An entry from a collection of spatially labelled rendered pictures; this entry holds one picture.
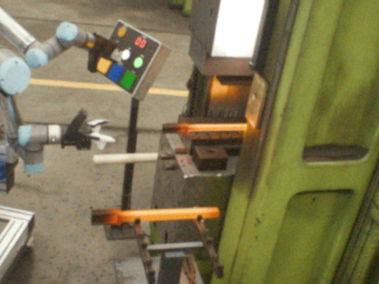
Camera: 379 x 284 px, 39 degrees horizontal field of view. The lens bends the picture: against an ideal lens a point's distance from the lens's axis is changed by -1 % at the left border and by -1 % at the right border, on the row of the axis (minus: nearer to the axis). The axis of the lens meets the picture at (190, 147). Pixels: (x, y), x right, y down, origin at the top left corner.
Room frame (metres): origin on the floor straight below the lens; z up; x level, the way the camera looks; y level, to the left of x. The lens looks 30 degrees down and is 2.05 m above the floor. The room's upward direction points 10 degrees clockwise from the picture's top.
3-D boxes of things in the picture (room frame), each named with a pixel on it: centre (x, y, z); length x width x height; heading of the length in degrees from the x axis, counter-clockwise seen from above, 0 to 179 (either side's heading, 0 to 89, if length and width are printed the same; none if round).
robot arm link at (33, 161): (1.75, 0.60, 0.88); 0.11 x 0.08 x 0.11; 45
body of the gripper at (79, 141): (1.80, 0.44, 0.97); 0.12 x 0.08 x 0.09; 111
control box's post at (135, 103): (2.47, 0.31, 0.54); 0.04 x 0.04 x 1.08; 21
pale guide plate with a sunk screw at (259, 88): (1.74, -0.20, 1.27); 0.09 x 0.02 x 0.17; 21
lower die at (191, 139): (2.06, -0.16, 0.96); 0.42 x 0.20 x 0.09; 111
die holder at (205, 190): (2.01, -0.19, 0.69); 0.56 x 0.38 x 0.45; 111
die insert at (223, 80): (2.05, -0.21, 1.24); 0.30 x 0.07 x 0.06; 111
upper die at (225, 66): (2.06, -0.16, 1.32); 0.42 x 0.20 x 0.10; 111
